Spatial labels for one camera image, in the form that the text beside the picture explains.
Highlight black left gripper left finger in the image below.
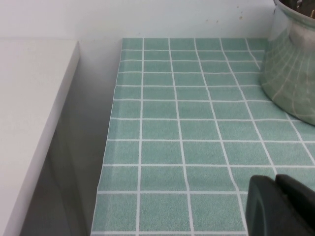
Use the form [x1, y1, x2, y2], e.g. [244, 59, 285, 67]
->
[246, 175, 291, 236]

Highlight green checked tablecloth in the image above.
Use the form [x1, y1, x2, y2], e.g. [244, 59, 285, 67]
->
[92, 37, 315, 236]

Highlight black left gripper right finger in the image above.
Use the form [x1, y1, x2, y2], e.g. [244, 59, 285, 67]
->
[275, 174, 315, 236]

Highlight stainless steel cooking pot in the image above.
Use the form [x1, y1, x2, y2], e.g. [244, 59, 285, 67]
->
[260, 0, 315, 127]

